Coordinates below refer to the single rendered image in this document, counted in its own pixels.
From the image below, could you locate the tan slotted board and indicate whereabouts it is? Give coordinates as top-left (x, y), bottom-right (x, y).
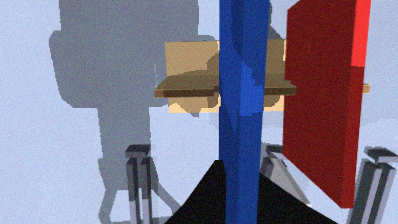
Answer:
top-left (154, 39), bottom-right (297, 113)

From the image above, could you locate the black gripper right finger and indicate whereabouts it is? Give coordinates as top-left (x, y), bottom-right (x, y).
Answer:
top-left (256, 172), bottom-right (338, 224)

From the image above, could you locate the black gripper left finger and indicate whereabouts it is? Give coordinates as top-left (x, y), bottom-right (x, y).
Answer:
top-left (164, 160), bottom-right (226, 224)

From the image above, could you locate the blue board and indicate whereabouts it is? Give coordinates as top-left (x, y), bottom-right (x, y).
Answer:
top-left (219, 0), bottom-right (269, 224)

